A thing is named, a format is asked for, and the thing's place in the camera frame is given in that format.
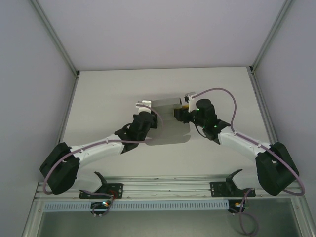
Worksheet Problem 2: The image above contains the grey metal panel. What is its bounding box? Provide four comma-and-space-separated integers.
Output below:
37, 209, 301, 237

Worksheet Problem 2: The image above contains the grey paper box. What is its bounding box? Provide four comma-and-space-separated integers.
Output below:
145, 97, 192, 147

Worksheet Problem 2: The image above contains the aluminium side rail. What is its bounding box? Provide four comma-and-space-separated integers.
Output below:
56, 71, 80, 147
248, 71, 279, 146

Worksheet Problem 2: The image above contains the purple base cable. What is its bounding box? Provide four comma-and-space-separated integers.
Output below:
238, 189, 260, 236
80, 189, 116, 218

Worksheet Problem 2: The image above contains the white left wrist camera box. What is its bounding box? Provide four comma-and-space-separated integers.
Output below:
135, 99, 152, 110

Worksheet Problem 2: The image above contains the black electronics board with LED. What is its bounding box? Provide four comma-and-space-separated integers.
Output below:
228, 199, 250, 213
90, 201, 112, 211

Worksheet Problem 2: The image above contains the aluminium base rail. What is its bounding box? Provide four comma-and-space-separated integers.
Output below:
34, 173, 306, 201

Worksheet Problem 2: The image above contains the aluminium frame post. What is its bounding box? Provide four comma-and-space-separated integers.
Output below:
248, 0, 296, 74
31, 0, 80, 75

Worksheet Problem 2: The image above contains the slotted light blue cable duct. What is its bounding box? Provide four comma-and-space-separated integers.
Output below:
43, 200, 229, 212

